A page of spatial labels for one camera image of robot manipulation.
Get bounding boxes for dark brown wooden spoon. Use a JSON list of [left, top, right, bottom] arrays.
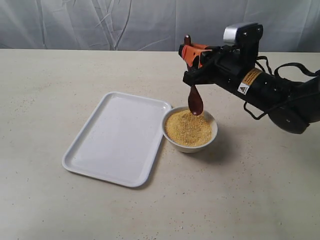
[[184, 34, 204, 116]]

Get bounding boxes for white wrinkled backdrop cloth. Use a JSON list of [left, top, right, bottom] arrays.
[[0, 0, 320, 52]]

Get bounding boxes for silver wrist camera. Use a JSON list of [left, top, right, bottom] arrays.
[[223, 22, 264, 70]]

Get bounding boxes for white rectangular plastic tray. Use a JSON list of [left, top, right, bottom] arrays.
[[62, 91, 172, 188]]

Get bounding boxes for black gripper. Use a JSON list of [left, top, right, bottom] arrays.
[[178, 43, 295, 110]]

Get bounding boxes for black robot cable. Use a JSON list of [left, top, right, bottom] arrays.
[[243, 56, 320, 120]]

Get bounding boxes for golden breadcrumbs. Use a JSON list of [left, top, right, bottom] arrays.
[[164, 109, 212, 147]]

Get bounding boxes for white ceramic bowl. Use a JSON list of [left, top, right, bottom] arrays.
[[161, 106, 218, 154]]

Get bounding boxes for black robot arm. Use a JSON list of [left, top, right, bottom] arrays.
[[178, 44, 320, 134]]

